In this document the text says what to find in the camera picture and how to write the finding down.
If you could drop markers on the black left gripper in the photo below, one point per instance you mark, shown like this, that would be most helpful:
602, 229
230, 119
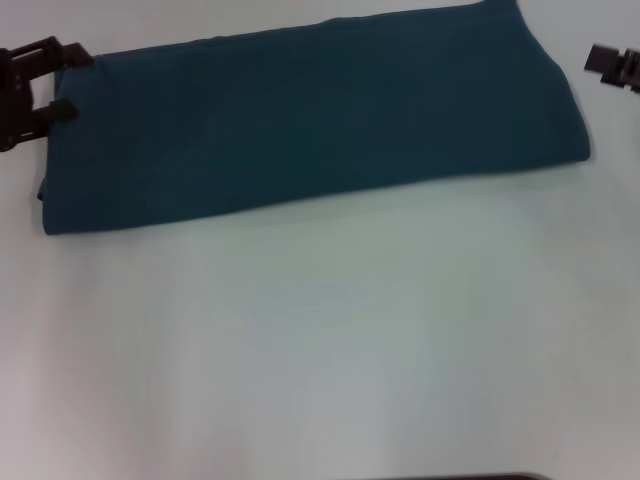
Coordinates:
20, 85

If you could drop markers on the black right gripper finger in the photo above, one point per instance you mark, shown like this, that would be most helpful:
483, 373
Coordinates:
605, 59
625, 82

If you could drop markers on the teal blue printed t-shirt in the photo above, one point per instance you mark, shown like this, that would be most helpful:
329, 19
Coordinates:
325, 125

